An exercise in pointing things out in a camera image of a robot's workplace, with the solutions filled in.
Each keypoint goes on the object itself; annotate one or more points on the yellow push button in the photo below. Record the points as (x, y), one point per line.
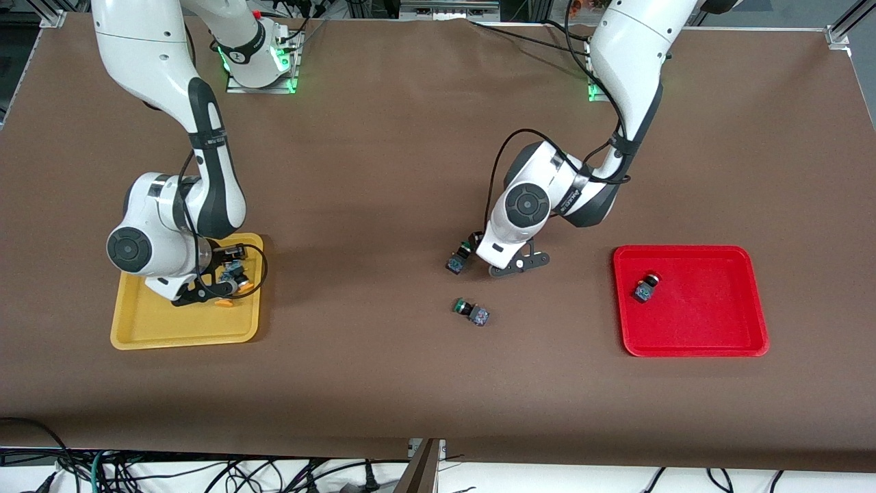
(233, 275)
(223, 302)

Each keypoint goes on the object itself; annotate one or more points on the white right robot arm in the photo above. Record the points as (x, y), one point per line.
(150, 55)

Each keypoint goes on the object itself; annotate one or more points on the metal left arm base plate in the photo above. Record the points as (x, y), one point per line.
(595, 94)

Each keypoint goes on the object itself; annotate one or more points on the red push button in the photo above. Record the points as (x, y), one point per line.
(642, 293)

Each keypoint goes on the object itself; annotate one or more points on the red plastic tray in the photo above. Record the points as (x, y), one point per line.
(705, 315)

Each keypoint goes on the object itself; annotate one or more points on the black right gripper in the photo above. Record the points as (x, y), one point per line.
(220, 259)

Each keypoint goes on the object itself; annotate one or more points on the brown table cloth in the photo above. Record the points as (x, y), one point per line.
(438, 383)

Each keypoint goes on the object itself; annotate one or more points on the small metal bracket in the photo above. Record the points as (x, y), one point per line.
(441, 448)

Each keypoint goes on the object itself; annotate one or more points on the brown wooden post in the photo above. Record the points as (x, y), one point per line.
(419, 472)

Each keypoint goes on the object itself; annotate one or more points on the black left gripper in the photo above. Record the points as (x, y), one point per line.
(470, 247)

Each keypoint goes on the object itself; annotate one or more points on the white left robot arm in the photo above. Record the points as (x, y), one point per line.
(629, 48)

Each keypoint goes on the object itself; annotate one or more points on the yellow plastic tray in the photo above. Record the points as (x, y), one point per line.
(178, 325)

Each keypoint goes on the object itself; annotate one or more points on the grey metal rail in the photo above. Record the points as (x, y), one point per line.
(448, 8)

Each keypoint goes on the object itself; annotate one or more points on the green push button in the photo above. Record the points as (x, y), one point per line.
(479, 316)
(455, 264)

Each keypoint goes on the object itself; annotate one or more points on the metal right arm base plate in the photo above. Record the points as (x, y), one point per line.
(294, 68)

